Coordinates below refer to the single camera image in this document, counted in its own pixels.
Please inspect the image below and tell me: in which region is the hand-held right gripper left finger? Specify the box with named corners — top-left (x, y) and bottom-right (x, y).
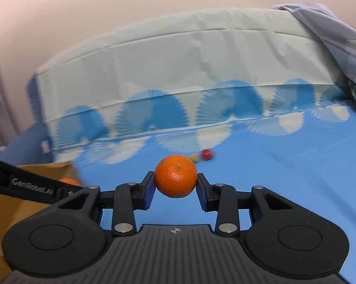
top-left (58, 171), bottom-right (155, 237)

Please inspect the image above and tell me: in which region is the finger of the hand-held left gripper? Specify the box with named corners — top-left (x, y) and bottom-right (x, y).
top-left (55, 180), bottom-right (86, 204)

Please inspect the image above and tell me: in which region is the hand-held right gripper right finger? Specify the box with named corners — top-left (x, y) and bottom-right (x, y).
top-left (196, 172), bottom-right (298, 237)

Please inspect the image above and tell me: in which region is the brown cardboard box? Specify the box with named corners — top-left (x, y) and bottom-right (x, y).
top-left (0, 161), bottom-right (84, 283)

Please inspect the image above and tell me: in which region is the blue sofa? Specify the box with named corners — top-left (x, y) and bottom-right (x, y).
top-left (0, 121), bottom-right (53, 167)

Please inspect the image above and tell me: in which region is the blue fan-print tablecloth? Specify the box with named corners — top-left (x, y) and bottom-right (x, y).
top-left (26, 6), bottom-right (356, 275)

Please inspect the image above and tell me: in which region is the light grey cloth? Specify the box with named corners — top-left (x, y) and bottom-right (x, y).
top-left (271, 2), bottom-right (356, 116)

